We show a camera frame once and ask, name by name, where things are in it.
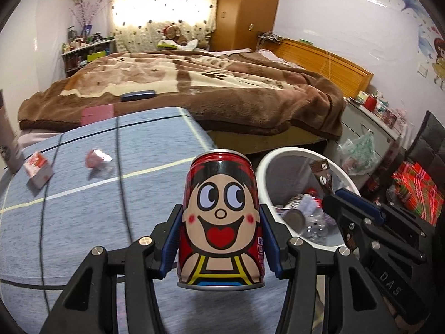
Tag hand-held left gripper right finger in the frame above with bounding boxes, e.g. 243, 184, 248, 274
259, 203, 399, 334

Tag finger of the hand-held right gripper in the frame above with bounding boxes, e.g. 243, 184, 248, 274
322, 194, 427, 264
335, 187, 436, 238

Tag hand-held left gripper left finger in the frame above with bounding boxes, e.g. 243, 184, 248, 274
40, 203, 184, 334

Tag clear bottle with red cap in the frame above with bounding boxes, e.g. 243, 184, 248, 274
298, 188, 335, 245

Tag red cartoon face can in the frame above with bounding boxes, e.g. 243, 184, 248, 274
177, 149, 267, 291

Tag white trash bin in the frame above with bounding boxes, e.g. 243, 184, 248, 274
255, 147, 363, 252

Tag green white plastic bag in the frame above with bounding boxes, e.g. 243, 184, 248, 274
337, 130, 380, 176

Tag red plaid gift bag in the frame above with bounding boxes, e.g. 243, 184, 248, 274
392, 161, 439, 224

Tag white bedside cabinet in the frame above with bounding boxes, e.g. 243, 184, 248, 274
338, 97, 404, 168

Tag black chair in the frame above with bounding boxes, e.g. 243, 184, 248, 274
405, 110, 445, 224

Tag pink crumpled wrapper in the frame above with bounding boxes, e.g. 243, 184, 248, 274
85, 148, 112, 170

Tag wooden headboard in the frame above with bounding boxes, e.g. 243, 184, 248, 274
259, 36, 375, 100

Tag small red white carton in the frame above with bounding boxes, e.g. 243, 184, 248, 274
23, 151, 55, 190

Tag brown printed blanket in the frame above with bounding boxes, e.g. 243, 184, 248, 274
17, 50, 345, 140

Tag pink pillow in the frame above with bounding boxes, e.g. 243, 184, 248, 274
257, 48, 304, 69

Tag pink bed sheet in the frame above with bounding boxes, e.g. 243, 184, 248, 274
17, 128, 64, 147

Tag cluttered white shelf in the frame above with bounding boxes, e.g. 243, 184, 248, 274
61, 38, 116, 77

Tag brown teddy bear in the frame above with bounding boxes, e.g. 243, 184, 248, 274
161, 24, 189, 47

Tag wooden wardrobe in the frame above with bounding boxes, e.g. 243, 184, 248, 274
208, 0, 284, 52

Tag spotted cream curtain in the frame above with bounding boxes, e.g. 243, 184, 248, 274
110, 0, 222, 51

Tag purple decorative branches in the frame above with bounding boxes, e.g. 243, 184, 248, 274
71, 0, 105, 37

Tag cartoon wall sticker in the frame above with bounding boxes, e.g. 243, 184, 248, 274
373, 0, 445, 88

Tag power strip with cables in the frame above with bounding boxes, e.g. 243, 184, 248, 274
258, 31, 281, 44

